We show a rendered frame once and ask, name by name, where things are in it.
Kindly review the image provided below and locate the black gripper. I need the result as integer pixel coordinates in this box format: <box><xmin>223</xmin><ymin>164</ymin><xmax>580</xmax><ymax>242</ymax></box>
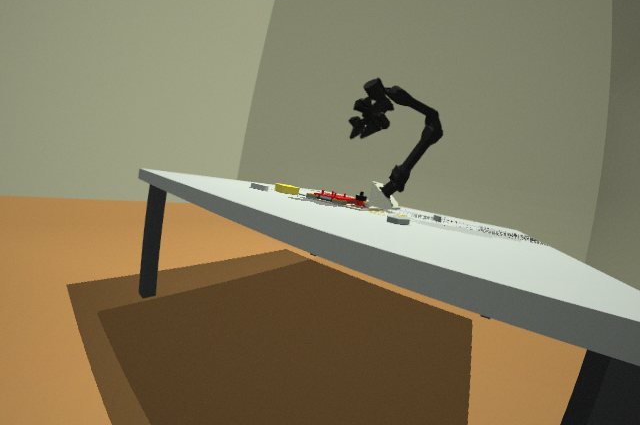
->
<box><xmin>349</xmin><ymin>104</ymin><xmax>390</xmax><ymax>139</ymax></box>

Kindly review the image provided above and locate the yellow rectangular block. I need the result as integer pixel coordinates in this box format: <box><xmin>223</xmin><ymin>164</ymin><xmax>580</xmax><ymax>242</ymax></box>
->
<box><xmin>274</xmin><ymin>183</ymin><xmax>299</xmax><ymax>195</ymax></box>

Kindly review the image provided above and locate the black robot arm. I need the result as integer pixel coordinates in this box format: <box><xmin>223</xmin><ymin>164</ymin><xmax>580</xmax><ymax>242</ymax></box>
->
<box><xmin>353</xmin><ymin>78</ymin><xmax>444</xmax><ymax>199</ymax></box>

